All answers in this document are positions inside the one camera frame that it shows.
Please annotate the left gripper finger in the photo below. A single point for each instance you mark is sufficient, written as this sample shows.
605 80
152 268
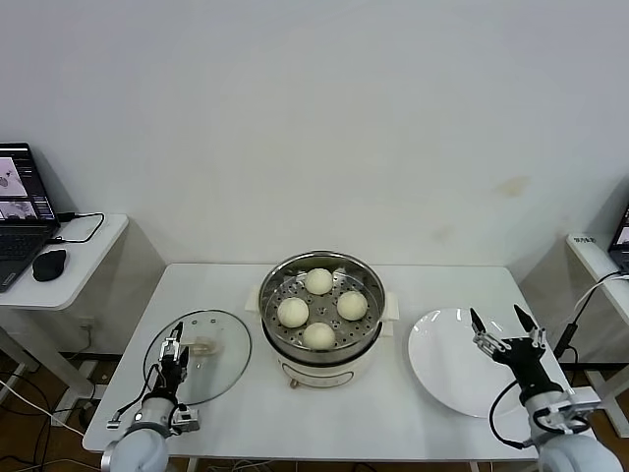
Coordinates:
171 350
184 364

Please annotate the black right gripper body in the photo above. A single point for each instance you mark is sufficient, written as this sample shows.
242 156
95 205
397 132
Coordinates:
526 364

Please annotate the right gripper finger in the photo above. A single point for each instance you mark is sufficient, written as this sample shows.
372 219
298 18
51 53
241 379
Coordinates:
486 340
535 336

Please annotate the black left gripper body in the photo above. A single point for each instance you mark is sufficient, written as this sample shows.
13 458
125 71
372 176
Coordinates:
169 381

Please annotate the white steamed baozi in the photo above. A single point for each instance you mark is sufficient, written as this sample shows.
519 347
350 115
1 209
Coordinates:
352 305
293 312
318 281
318 336

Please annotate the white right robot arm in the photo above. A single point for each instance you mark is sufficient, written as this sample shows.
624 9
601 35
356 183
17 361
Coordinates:
575 454

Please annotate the stainless steel steamer basket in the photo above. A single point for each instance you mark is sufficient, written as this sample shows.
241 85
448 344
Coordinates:
280 285

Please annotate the black power adapter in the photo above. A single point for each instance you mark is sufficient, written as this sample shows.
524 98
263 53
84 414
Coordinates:
570 334

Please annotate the white round plate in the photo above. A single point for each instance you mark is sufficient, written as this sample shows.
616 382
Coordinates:
442 369

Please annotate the white side table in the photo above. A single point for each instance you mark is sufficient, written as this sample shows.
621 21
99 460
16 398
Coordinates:
74 287
589 255

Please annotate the white label sticker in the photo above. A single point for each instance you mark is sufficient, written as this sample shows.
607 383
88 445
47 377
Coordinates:
584 240

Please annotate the open black laptop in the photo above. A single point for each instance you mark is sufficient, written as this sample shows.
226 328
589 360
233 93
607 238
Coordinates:
621 241
19 246

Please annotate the cream electric cooker base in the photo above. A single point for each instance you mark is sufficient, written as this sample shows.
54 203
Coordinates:
319 371

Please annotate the black computer mouse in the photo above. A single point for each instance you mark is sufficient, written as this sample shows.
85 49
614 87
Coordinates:
49 265

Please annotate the white wall socket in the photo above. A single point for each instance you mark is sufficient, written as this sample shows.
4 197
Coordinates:
89 324

